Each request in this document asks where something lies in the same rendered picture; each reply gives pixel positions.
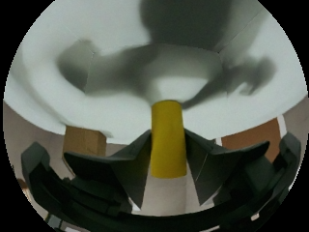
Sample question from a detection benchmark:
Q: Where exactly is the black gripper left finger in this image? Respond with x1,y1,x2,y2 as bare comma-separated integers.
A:
64,130,151,211

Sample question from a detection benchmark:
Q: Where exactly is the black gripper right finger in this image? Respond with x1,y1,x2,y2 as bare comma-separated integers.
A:
184,128,269,207

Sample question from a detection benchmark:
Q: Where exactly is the yellow cylinder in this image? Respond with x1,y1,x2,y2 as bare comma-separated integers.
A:
151,101,187,179

